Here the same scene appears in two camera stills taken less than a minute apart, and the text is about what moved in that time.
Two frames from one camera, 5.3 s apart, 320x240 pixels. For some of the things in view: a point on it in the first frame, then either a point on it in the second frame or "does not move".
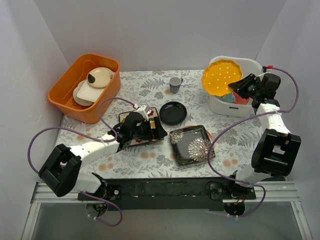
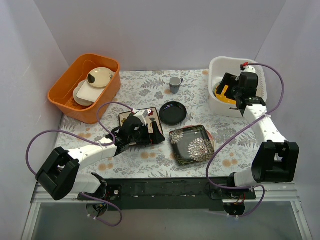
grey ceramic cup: x=174 y=83 does not move
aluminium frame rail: x=43 y=194 does not move
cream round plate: x=81 y=102 does not move
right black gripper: x=248 y=85 -> x=230 y=85
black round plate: x=172 y=113 does not move
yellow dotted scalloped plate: x=218 y=74 -> x=222 y=97
